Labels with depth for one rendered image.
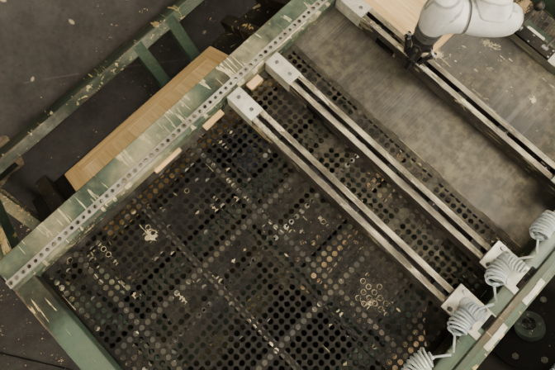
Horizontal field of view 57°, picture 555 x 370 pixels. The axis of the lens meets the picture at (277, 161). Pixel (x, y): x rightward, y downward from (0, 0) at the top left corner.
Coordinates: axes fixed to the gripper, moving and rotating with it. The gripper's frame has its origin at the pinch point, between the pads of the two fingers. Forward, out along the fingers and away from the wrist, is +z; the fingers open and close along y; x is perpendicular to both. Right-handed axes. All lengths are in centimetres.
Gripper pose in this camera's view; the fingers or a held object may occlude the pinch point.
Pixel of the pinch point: (410, 62)
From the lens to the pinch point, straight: 194.7
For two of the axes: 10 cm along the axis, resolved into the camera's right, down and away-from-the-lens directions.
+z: -0.1, 2.6, 9.6
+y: 7.1, 6.8, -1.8
